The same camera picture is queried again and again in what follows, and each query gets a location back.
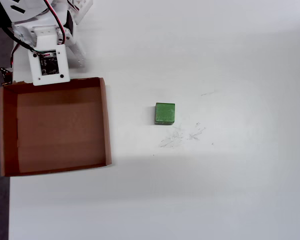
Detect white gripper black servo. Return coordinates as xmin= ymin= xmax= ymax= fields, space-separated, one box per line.
xmin=11 ymin=11 xmax=88 ymax=69

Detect green cube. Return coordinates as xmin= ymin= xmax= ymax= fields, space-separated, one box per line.
xmin=154 ymin=102 xmax=176 ymax=126

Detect brown cardboard box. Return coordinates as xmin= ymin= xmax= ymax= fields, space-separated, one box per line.
xmin=0 ymin=76 xmax=113 ymax=178

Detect red black white servo wires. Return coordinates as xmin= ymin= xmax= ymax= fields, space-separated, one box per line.
xmin=42 ymin=0 xmax=72 ymax=47

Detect white wrist camera mount plate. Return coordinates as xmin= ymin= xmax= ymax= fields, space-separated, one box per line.
xmin=27 ymin=26 xmax=71 ymax=87

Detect thin black camera cable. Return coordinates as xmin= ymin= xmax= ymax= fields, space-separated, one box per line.
xmin=0 ymin=24 xmax=53 ymax=56

